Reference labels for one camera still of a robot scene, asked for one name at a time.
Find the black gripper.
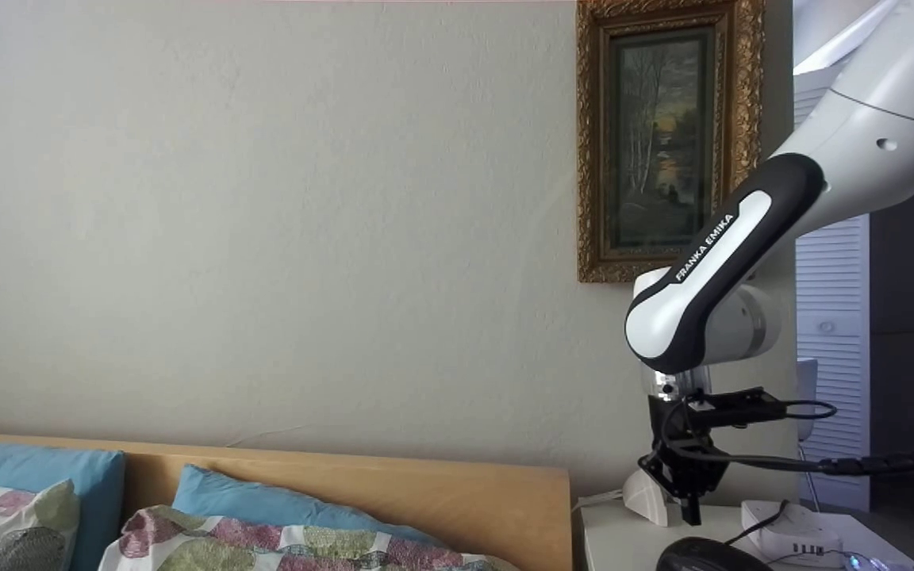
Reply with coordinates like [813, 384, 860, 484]
[636, 391, 732, 530]

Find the black rounded button device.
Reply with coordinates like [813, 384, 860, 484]
[655, 534, 777, 571]

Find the white cone-shaped object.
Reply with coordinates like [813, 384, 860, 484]
[619, 462, 674, 530]

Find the white nightstand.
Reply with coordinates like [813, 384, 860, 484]
[573, 492, 914, 571]

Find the flat white box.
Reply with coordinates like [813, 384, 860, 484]
[739, 497, 914, 571]

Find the wooden headboard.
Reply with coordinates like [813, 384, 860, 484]
[0, 427, 577, 571]

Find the gold framed painting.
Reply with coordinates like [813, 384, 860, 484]
[574, 0, 769, 284]

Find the blue pillow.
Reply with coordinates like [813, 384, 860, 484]
[170, 462, 441, 544]
[0, 440, 129, 571]

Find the floral bedspread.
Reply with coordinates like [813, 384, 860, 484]
[94, 500, 518, 571]

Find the floral patterned pillow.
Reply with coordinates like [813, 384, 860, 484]
[0, 475, 82, 571]

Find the thin black device cord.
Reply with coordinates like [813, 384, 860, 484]
[723, 495, 794, 549]

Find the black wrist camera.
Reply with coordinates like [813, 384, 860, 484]
[693, 384, 791, 427]

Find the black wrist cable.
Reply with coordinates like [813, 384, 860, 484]
[688, 397, 914, 481]

